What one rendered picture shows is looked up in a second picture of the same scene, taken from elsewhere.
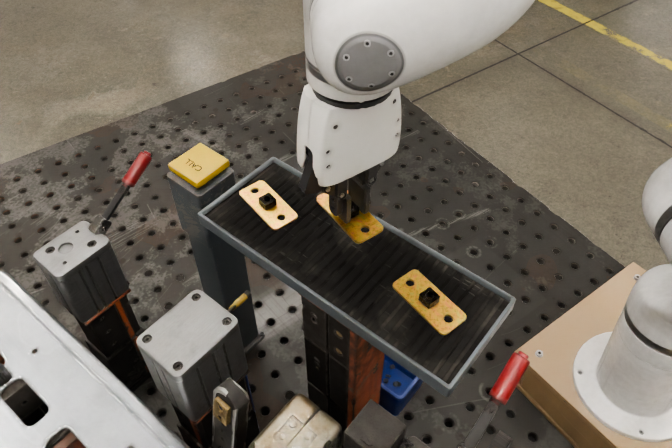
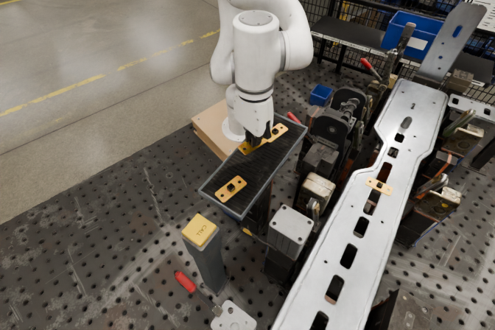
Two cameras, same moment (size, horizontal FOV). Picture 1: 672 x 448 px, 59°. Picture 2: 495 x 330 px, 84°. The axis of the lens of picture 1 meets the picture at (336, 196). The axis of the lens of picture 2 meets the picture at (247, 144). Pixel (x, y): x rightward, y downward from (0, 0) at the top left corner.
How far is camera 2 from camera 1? 0.70 m
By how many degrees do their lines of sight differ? 60
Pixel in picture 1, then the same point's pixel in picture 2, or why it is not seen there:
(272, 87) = not seen: outside the picture
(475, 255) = (171, 174)
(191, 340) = (296, 219)
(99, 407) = (311, 283)
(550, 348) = (227, 147)
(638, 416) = not seen: hidden behind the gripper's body
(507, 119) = (16, 188)
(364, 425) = (312, 160)
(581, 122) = (37, 153)
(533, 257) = (174, 154)
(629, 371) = not seen: hidden behind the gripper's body
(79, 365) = (293, 303)
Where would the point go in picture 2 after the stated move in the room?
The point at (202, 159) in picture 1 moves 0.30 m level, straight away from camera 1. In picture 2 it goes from (197, 227) to (59, 277)
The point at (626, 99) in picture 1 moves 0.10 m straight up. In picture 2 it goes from (29, 132) to (21, 124)
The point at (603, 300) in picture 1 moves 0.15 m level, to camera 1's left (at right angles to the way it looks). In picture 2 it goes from (208, 130) to (207, 152)
